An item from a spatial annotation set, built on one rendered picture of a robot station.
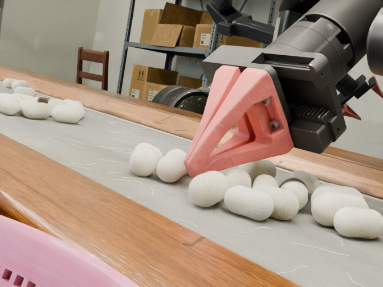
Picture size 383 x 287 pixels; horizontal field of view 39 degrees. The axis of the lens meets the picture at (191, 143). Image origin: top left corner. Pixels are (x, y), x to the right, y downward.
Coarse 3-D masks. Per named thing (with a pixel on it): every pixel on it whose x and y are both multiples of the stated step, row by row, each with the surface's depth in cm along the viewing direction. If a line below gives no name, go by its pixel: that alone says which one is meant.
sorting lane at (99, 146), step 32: (0, 128) 50; (32, 128) 54; (64, 128) 58; (96, 128) 62; (128, 128) 68; (64, 160) 40; (96, 160) 42; (128, 160) 45; (128, 192) 33; (160, 192) 35; (192, 224) 29; (224, 224) 30; (256, 224) 31; (288, 224) 32; (320, 224) 34; (256, 256) 25; (288, 256) 26; (320, 256) 27; (352, 256) 28
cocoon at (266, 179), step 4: (260, 176) 37; (264, 176) 37; (268, 176) 37; (256, 180) 37; (260, 180) 36; (264, 180) 36; (268, 180) 36; (272, 180) 36; (252, 184) 37; (256, 184) 36; (268, 184) 36; (272, 184) 36; (276, 184) 36
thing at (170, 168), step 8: (160, 160) 38; (168, 160) 38; (176, 160) 38; (160, 168) 38; (168, 168) 37; (176, 168) 38; (184, 168) 39; (160, 176) 38; (168, 176) 37; (176, 176) 38
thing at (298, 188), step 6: (282, 186) 36; (288, 186) 36; (294, 186) 35; (300, 186) 36; (294, 192) 35; (300, 192) 35; (306, 192) 36; (300, 198) 35; (306, 198) 36; (300, 204) 35
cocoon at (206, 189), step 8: (200, 176) 32; (208, 176) 32; (216, 176) 33; (224, 176) 34; (192, 184) 32; (200, 184) 32; (208, 184) 32; (216, 184) 32; (224, 184) 33; (192, 192) 32; (200, 192) 32; (208, 192) 32; (216, 192) 32; (224, 192) 33; (192, 200) 33; (200, 200) 32; (208, 200) 32; (216, 200) 32
